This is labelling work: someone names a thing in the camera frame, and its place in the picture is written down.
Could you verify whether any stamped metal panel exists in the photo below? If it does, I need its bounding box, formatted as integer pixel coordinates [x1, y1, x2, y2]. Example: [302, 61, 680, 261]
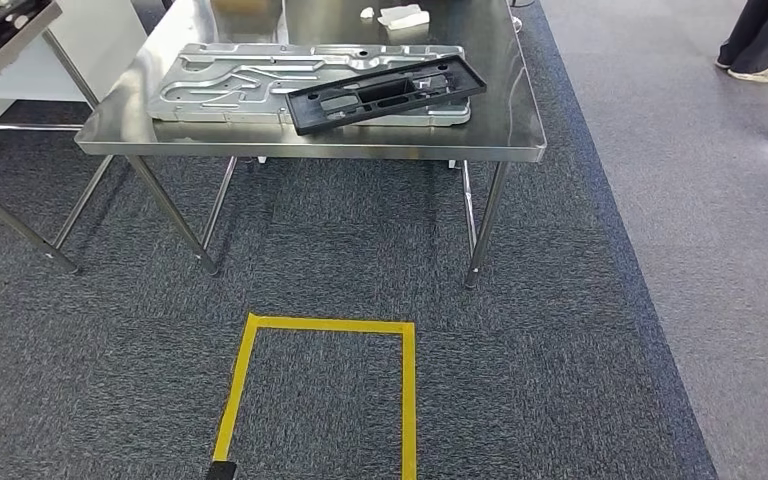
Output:
[147, 42, 473, 127]

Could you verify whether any white cabinet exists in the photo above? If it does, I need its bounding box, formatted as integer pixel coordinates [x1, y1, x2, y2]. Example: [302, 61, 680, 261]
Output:
[0, 0, 150, 155]

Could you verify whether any stainless steel workbench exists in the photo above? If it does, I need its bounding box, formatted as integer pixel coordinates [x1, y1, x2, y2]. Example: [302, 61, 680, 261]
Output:
[74, 0, 548, 289]

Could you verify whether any steel side table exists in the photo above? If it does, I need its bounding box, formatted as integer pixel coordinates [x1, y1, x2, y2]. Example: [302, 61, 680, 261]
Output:
[0, 0, 117, 275]

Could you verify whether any black plastic frame part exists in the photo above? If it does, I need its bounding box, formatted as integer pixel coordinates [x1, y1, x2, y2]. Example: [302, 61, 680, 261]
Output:
[285, 54, 489, 137]

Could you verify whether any white folded cloth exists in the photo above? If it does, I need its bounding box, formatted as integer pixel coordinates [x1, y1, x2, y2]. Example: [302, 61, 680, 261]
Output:
[377, 3, 432, 31]

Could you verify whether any yellow floor tape square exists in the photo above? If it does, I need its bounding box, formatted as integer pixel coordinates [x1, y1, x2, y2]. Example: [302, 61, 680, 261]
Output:
[211, 313, 418, 480]

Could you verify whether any person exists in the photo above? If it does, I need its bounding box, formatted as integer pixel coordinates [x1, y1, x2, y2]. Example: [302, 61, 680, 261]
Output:
[715, 0, 768, 85]

